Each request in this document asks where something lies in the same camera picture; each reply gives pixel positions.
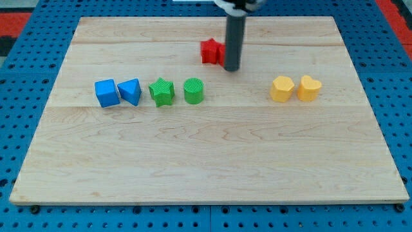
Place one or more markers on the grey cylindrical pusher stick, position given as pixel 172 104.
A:
pixel 234 33

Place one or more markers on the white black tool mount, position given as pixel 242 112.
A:
pixel 239 7

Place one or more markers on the green circle block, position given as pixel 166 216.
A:
pixel 193 90

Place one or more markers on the yellow hexagon block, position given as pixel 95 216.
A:
pixel 282 89

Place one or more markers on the red block behind stick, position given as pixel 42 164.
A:
pixel 221 55

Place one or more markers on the red star block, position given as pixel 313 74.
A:
pixel 208 51

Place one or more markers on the green star block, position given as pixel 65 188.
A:
pixel 162 92

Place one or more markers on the yellow heart block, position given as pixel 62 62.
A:
pixel 308 89

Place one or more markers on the wooden board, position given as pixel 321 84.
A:
pixel 237 146

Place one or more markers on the blue triangle block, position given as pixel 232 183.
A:
pixel 130 91

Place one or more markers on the blue cube block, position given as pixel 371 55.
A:
pixel 106 93

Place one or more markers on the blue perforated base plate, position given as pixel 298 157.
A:
pixel 32 63

